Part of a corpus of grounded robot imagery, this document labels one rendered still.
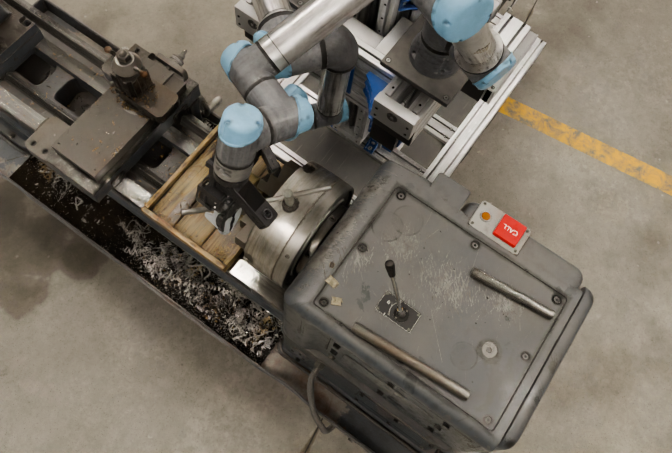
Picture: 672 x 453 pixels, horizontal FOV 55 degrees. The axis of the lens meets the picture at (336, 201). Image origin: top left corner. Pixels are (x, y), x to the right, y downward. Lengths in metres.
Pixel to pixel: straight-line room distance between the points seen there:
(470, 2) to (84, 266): 2.09
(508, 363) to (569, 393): 1.42
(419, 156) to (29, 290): 1.69
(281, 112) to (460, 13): 0.37
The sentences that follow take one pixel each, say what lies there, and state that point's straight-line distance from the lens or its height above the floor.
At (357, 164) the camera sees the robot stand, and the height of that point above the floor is 0.21.
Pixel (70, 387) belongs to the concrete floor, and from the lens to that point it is 2.80.
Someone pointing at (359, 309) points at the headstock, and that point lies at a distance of 1.44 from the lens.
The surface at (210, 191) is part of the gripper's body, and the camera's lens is 1.33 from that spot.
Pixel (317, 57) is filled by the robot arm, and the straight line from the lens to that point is 1.53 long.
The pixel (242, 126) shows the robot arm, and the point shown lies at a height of 1.64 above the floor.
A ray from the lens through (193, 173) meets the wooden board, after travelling 1.96.
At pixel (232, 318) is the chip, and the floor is 0.62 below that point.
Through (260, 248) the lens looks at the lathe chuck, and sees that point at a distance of 1.57.
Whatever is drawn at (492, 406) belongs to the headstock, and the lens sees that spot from 1.47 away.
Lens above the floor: 2.66
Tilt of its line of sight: 68 degrees down
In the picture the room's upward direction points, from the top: 11 degrees clockwise
